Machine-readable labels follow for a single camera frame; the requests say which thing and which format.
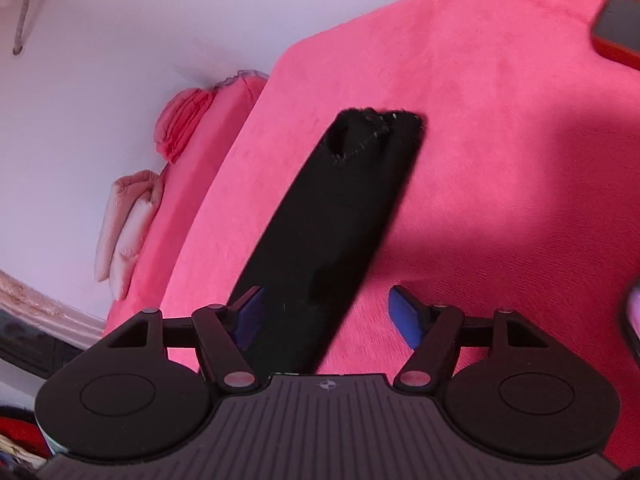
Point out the lower light pink pillow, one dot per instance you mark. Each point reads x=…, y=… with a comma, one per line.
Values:
x=131, y=238

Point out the near pink bed blanket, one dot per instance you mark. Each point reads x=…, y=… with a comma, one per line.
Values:
x=525, y=194

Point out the black knit pants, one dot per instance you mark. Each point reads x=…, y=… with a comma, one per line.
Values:
x=319, y=244

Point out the far pink bed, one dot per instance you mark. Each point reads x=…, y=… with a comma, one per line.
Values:
x=186, y=182

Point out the person's right hand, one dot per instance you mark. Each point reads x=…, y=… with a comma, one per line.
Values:
x=631, y=319

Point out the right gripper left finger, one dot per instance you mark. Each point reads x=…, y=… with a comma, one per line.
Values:
x=224, y=333

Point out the light pink pillow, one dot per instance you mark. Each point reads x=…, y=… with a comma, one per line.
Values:
x=123, y=194
x=131, y=238

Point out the hanging red clothes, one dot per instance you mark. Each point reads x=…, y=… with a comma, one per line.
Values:
x=23, y=448

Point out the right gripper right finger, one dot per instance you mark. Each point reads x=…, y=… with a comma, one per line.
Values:
x=433, y=335

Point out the folded pink blanket stack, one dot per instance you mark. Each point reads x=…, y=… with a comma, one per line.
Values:
x=178, y=121

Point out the upper light pink pillow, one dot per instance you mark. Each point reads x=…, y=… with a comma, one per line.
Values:
x=123, y=194

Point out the red-cased smartphone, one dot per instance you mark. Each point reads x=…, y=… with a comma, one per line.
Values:
x=615, y=32

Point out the patterned pink curtain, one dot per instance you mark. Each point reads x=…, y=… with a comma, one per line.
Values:
x=80, y=329

